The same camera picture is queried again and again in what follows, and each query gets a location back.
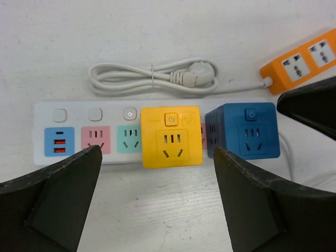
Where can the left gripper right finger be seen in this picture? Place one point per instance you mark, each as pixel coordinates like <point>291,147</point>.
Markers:
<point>265,212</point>

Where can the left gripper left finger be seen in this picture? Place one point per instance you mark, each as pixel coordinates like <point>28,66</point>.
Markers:
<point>46,210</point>

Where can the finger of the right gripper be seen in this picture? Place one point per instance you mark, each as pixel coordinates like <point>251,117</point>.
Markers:
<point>312,105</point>

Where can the blue cube socket adapter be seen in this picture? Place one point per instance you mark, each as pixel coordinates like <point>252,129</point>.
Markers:
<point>248,129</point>

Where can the white multicolour power strip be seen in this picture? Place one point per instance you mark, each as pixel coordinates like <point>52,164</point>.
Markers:
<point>63,128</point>

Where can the yellow cube socket adapter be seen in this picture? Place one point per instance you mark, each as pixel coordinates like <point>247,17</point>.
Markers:
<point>171,137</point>

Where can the orange power strip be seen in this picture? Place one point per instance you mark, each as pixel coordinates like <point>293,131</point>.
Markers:
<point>300,64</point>

